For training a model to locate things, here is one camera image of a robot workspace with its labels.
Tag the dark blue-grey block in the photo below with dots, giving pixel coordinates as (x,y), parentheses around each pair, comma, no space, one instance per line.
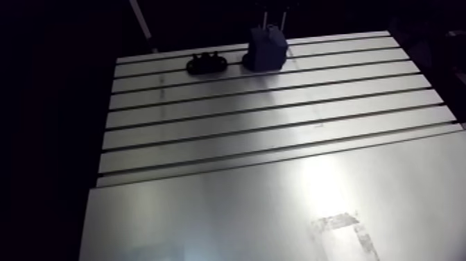
(267,49)

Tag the black oval holder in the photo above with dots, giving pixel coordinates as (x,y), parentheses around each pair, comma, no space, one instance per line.
(206,64)

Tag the pale slanted post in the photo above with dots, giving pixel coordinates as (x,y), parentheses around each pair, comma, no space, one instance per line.
(142,23)

